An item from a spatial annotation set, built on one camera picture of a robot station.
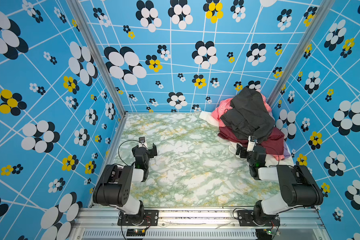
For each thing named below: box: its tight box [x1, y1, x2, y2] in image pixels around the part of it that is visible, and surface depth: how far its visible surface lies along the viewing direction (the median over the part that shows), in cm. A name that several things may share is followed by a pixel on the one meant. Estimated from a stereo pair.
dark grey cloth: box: [220, 87, 275, 143], surface depth 106 cm
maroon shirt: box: [217, 126, 286, 155], surface depth 94 cm
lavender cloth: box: [283, 143, 291, 159], surface depth 95 cm
